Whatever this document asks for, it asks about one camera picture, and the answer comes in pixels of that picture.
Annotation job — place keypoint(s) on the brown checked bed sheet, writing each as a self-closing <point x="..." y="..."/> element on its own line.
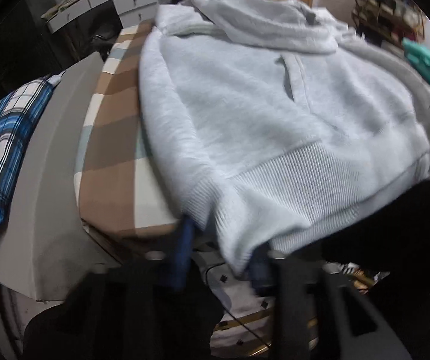
<point x="117" y="188"/>

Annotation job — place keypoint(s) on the white grey dressing table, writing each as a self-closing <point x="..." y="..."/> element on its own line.
<point x="130" y="12"/>

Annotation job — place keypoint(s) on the light grey hoodie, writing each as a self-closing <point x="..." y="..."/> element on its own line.
<point x="271" y="122"/>

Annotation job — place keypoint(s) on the grey mattress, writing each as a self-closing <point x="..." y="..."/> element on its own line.
<point x="44" y="250"/>

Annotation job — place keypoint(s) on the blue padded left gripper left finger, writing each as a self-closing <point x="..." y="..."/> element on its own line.
<point x="180" y="256"/>

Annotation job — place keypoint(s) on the blue white plaid pillow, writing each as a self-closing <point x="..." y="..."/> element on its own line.
<point x="20" y="112"/>

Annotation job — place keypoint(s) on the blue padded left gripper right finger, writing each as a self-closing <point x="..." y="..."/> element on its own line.
<point x="259" y="269"/>

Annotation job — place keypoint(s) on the shoe rack with shoes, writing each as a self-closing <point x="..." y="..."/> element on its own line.
<point x="389" y="20"/>

